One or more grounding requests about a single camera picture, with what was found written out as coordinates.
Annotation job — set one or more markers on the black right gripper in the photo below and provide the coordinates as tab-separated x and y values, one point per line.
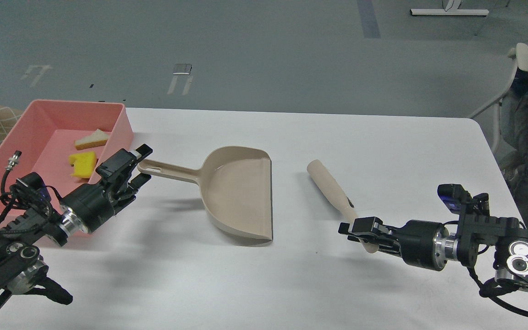
419	243

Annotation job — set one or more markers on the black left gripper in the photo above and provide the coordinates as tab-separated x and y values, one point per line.
89	202

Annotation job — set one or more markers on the white bread slice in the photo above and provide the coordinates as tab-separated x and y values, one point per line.
96	139

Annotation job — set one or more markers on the yellow sponge piece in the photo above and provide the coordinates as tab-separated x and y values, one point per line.
83	164

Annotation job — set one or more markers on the beige hand brush black bristles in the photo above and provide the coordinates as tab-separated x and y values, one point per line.
332	191

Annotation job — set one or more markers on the beige plastic dustpan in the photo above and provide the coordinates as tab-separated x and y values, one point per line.
235	184

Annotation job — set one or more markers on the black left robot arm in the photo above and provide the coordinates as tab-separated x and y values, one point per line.
29	215

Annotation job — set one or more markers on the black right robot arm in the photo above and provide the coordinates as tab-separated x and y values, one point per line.
493	249

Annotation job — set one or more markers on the pink plastic bin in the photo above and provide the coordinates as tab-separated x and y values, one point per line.
46	134

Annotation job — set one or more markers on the grey floor plate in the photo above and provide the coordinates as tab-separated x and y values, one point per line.
182	69

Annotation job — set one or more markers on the white table leg base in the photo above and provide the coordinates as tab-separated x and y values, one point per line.
450	8

